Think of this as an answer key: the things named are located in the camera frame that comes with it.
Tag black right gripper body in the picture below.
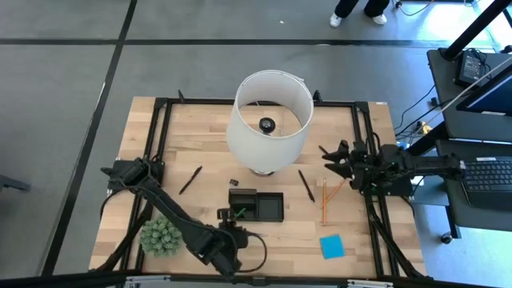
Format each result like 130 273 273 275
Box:
348 139 381 191

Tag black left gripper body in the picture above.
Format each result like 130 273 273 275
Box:
218 219 250 251

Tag black mesh desk organizer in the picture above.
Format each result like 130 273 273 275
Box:
227 187 285 223

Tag black pen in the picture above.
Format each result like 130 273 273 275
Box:
178 166 203 196
298 170 316 203

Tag blue sticky note pad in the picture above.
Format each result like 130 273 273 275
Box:
318 234 346 260

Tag black desk support bar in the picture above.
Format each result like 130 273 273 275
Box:
403 121 450 158

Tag white lamp shade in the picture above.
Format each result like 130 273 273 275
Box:
226 70 315 178

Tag green artificial plant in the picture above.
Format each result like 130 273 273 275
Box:
138 215 184 258

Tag black monitor desk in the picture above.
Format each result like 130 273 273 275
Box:
426 46 512 144

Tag black keyboard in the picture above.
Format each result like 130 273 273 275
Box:
459 156 512 212

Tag black keyboard desk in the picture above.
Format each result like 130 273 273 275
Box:
434 138 512 233

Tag black power adapter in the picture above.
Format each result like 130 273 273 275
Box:
457 50 484 88

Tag black computer monitor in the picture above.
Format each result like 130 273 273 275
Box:
455 63 512 118

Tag person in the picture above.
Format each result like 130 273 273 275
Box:
329 0 391 28

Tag black horizontal beam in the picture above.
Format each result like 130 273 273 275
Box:
0 270 512 288

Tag grey chair leg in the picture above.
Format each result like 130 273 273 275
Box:
0 174 32 194

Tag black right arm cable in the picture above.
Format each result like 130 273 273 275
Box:
366 130 382 155

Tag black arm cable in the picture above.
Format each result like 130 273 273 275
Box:
244 231 269 274
366 130 382 155

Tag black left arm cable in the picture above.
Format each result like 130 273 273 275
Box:
244 231 269 274

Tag black floor cables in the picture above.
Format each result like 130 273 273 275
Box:
394 83 443 139

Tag white cable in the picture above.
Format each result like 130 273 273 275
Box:
418 58 512 133

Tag black floor cable with plug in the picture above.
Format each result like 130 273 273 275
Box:
393 0 437 18

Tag black tall post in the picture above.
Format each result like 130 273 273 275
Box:
441 0 512 62

